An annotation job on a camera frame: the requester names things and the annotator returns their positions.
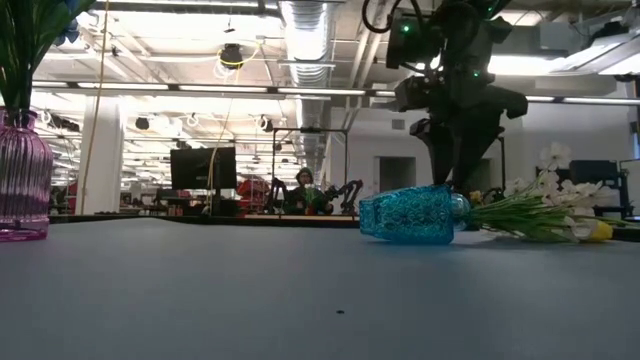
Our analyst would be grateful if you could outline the yellow artificial tulip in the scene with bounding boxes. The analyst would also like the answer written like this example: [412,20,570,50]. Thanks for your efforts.
[579,218,615,244]

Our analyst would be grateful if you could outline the person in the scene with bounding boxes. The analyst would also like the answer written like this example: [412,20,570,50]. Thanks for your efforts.
[284,167,334,216]

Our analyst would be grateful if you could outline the long ceiling light rail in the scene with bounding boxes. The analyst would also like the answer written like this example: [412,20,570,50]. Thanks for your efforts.
[0,79,640,107]

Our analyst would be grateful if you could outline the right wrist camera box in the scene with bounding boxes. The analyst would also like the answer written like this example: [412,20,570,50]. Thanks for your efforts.
[387,14,444,70]

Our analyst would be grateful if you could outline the dark desk with monitors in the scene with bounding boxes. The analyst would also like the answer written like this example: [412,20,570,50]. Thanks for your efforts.
[535,158,640,224]

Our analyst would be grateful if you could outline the pink ribbed glass vase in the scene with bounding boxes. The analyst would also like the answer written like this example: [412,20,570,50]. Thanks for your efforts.
[0,108,54,243]

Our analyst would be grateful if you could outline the white artificial flower bunch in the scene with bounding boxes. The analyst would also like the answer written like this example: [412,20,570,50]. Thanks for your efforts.
[469,142,631,245]
[469,169,626,245]

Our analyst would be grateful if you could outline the teal glass vase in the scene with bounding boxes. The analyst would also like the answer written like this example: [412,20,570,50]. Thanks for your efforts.
[358,183,472,246]

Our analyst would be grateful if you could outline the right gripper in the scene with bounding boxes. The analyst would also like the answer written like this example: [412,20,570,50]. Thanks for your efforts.
[394,19,529,194]

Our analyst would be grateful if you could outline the round black ceiling camera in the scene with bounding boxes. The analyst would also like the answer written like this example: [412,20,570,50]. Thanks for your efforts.
[219,43,245,71]

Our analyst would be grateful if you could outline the silver ventilation duct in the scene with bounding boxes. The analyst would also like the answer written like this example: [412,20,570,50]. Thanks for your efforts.
[278,0,346,171]

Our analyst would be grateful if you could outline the black monitor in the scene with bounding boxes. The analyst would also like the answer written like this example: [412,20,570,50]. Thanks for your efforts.
[169,146,238,191]

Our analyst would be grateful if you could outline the blue artificial flower bunch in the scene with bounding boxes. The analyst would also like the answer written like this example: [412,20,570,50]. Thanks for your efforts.
[9,0,61,114]
[0,0,36,114]

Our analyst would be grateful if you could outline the background black robot arms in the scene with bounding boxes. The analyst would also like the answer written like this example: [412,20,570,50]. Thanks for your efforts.
[269,177,364,217]

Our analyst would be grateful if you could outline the grey table mat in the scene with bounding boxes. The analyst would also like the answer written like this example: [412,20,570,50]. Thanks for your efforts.
[0,217,640,360]

